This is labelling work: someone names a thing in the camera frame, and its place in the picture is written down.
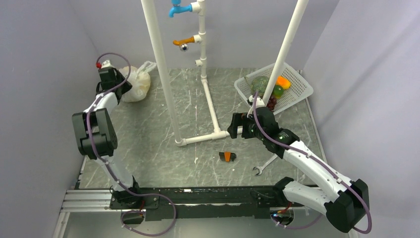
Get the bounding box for white printed plastic bag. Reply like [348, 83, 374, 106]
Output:
[121, 61, 157, 103]

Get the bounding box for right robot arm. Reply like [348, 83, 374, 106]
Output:
[228, 107, 372, 234]

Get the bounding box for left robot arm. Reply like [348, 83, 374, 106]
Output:
[72, 66, 143, 208]

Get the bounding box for purple fake grapes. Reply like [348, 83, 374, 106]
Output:
[266, 95, 277, 112]

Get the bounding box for green fake lime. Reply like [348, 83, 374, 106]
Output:
[271, 85, 285, 99]

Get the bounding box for green fake melon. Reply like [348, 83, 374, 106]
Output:
[250, 76, 269, 98]

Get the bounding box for orange fake fruit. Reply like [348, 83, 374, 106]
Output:
[276, 76, 292, 90]

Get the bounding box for orange hex key set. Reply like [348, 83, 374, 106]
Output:
[219, 152, 237, 163]

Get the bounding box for white plastic basket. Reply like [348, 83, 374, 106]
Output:
[234, 63, 314, 114]

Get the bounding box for silver wrench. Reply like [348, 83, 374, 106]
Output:
[253, 154, 278, 176]

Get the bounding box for silver metal ball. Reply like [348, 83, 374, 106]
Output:
[179, 44, 189, 52]

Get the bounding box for orange tap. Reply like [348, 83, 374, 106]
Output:
[173, 37, 195, 46]

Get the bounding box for blue tap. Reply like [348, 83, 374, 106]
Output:
[168, 0, 193, 18]

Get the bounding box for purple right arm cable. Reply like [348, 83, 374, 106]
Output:
[252, 92, 373, 235]

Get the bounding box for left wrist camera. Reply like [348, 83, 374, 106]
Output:
[96, 59, 112, 69]

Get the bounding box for white pvc pipe frame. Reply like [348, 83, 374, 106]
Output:
[141, 0, 309, 147]

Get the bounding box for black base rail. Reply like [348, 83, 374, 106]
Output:
[109, 185, 293, 221]

